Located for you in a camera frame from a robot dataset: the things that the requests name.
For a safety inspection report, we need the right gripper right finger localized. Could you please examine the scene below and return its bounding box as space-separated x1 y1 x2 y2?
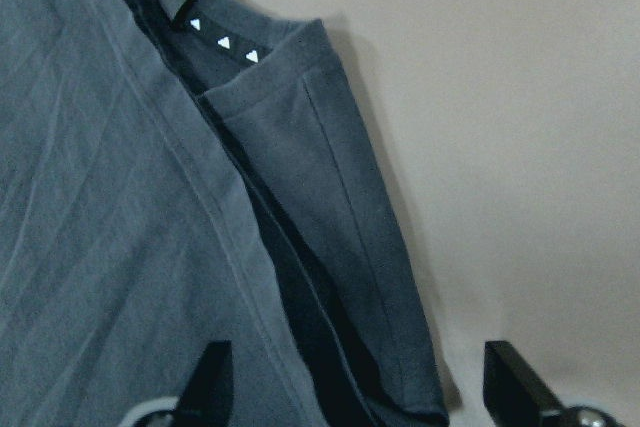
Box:
482 340 575 427

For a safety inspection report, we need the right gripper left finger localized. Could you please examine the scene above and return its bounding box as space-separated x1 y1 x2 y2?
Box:
174 341 233 427

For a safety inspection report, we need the black printed t-shirt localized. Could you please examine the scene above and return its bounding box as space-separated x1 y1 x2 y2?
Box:
1 0 449 426

